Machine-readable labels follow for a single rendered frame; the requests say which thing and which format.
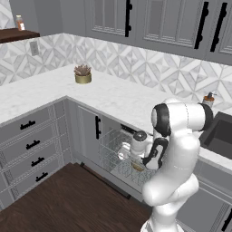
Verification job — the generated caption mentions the black lower cupboard handle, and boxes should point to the black lower cupboard handle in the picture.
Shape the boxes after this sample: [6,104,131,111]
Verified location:
[94,115,102,140]
[220,208,232,232]

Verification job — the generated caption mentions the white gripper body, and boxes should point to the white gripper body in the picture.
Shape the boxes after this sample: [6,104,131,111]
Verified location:
[130,141,151,160]

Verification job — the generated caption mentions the dark grey sink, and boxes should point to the dark grey sink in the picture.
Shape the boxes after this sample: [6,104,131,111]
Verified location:
[198,111,232,160]

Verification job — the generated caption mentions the grey dishwasher door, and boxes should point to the grey dishwasher door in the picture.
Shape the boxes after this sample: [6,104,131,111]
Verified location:
[79,160,152,203]

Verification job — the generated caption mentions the wire dishwasher rack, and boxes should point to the wire dishwasher rack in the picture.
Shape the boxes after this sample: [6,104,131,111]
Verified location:
[97,126,158,190]

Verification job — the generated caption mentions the orange bottle with white cap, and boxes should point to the orange bottle with white cap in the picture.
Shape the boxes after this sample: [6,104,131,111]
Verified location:
[15,14,26,32]

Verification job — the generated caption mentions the black cupboard handle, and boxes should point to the black cupboard handle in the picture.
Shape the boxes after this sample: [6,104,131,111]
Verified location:
[220,208,232,232]
[193,1,210,50]
[209,2,228,53]
[124,0,133,38]
[94,115,102,140]

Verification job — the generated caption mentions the grey lower cupboard door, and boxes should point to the grey lower cupboard door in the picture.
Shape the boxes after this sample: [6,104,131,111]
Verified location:
[76,104,102,167]
[176,180,232,232]

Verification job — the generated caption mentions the grey glazed upper cupboard door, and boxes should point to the grey glazed upper cupboard door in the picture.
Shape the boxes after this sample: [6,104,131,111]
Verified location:
[135,0,210,59]
[84,0,138,45]
[207,0,232,66]

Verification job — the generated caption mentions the brown soap dispenser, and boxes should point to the brown soap dispenser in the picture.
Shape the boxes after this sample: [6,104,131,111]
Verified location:
[201,92,217,109]

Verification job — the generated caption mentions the grey wall outlet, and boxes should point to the grey wall outlet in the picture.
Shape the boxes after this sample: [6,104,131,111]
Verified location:
[29,40,41,57]

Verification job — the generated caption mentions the dark wooden shelf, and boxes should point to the dark wooden shelf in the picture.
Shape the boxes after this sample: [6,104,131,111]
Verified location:
[0,27,41,44]

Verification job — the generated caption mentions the grey drawer front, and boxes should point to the grey drawer front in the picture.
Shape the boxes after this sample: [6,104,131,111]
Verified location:
[0,155,73,210]
[0,121,62,167]
[0,103,57,145]
[0,138,66,187]

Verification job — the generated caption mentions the black upper cupboard handle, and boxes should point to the black upper cupboard handle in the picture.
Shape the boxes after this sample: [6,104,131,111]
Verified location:
[209,2,228,53]
[193,1,210,50]
[124,0,133,38]

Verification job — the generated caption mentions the succulent plant in gold pot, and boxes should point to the succulent plant in gold pot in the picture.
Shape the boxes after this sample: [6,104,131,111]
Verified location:
[73,63,92,85]

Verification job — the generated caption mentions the gold round object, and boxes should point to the gold round object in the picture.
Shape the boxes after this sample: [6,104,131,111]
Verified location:
[131,161,147,172]

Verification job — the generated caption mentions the black drawer handle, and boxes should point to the black drawer handle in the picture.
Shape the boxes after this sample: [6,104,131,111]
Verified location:
[34,171,50,183]
[19,120,37,131]
[30,156,46,168]
[24,139,42,150]

